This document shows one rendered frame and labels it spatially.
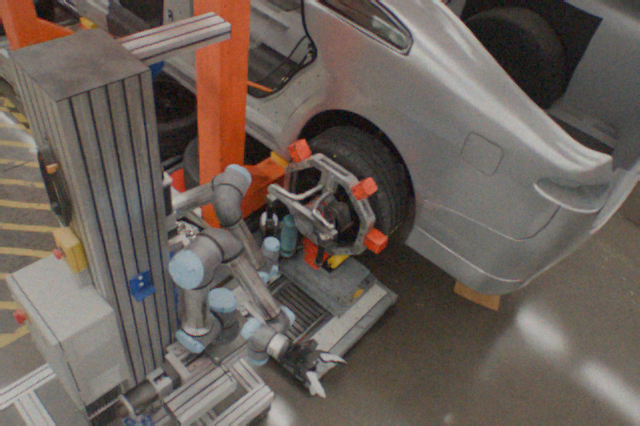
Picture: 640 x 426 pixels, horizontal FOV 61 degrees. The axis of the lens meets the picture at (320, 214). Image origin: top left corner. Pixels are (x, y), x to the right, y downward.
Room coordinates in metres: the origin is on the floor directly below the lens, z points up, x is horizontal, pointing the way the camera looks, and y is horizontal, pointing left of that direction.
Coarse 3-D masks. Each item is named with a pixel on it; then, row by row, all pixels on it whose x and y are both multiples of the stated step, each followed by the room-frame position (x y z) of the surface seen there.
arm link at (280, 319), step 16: (224, 240) 1.14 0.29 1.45; (224, 256) 1.11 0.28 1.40; (240, 256) 1.14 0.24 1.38; (240, 272) 1.11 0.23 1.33; (256, 272) 1.14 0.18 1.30; (256, 288) 1.10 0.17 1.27; (256, 304) 1.07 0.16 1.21; (272, 304) 1.09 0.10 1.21; (272, 320) 1.05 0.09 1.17; (288, 320) 1.08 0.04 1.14
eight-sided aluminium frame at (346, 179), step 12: (312, 156) 2.05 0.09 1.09; (324, 156) 2.04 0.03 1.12; (288, 168) 2.08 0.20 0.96; (300, 168) 2.04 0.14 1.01; (324, 168) 1.97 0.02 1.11; (336, 168) 1.98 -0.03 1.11; (288, 180) 2.08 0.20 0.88; (336, 180) 1.92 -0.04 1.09; (348, 180) 1.90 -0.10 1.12; (348, 192) 1.88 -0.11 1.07; (360, 204) 1.85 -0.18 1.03; (360, 216) 1.83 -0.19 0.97; (372, 216) 1.84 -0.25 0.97; (360, 228) 1.82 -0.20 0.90; (372, 228) 1.85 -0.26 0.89; (312, 240) 1.96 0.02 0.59; (360, 240) 1.82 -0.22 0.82; (336, 252) 1.87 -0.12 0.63; (348, 252) 1.83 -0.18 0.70; (360, 252) 1.80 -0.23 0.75
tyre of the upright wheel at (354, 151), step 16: (336, 128) 2.27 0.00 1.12; (352, 128) 2.24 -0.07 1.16; (320, 144) 2.10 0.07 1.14; (336, 144) 2.08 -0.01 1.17; (352, 144) 2.10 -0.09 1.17; (368, 144) 2.12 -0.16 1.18; (336, 160) 2.03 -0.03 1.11; (352, 160) 1.99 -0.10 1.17; (368, 160) 2.02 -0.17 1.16; (384, 160) 2.06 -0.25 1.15; (368, 176) 1.94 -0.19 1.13; (384, 176) 1.99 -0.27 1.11; (400, 176) 2.05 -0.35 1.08; (384, 192) 1.92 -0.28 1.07; (400, 192) 1.99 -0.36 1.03; (384, 208) 1.88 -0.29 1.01; (400, 208) 1.96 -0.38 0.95; (384, 224) 1.85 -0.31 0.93; (400, 224) 1.97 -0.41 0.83; (336, 240) 1.98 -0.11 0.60
